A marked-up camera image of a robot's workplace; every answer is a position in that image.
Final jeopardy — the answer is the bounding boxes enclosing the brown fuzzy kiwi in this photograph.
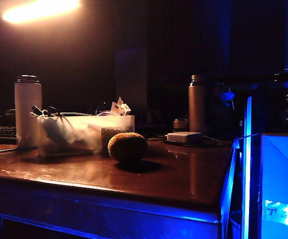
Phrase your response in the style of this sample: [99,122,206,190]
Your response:
[108,132,148,164]

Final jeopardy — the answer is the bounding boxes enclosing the translucent plastic storage box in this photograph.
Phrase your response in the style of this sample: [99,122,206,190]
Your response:
[36,115,136,156]

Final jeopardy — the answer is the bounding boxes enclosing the crumpled white paper slips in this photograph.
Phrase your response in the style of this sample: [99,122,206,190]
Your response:
[110,96,132,117]

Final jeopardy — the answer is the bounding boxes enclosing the small round metal cup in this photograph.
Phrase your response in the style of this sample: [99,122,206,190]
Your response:
[172,118,189,132]

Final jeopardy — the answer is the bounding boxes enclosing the white power adapter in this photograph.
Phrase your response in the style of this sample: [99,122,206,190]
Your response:
[166,131,203,144]

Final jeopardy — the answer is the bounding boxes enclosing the dark upright background panel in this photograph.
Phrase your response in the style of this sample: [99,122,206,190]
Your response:
[114,48,148,108]

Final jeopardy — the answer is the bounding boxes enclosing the brown metal thermos bottle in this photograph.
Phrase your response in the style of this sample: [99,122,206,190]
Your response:
[188,74,208,135]

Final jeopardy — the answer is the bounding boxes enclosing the brown wooden desk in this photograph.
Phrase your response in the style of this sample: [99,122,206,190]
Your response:
[0,138,234,239]

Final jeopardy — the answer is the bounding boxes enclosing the blue artificial flower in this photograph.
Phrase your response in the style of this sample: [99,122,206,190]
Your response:
[219,91,236,111]

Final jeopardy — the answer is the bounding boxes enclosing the blue soft item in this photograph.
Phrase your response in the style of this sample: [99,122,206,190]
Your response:
[43,118,70,145]

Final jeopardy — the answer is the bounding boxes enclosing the black scissors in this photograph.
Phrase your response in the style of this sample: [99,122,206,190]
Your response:
[30,105,65,118]

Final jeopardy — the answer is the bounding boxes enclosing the upright glowing thin panel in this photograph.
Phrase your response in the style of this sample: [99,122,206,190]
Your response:
[241,96,253,239]

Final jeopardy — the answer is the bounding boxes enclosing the white bottle with dark lid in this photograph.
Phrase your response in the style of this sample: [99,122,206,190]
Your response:
[14,74,43,148]

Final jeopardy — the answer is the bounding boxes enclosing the black computer keyboard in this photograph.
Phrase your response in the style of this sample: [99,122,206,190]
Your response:
[0,125,17,145]

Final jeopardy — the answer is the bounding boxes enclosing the white carton with label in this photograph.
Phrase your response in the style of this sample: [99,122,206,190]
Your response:
[260,132,288,239]

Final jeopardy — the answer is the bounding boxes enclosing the thin pale cable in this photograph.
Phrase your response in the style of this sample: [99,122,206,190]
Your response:
[0,146,38,154]

